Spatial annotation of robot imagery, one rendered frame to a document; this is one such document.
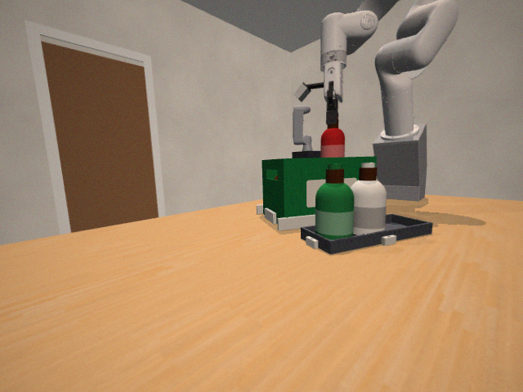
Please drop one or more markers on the white bottle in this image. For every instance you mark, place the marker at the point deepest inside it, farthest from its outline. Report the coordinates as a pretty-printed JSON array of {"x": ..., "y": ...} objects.
[{"x": 370, "y": 201}]

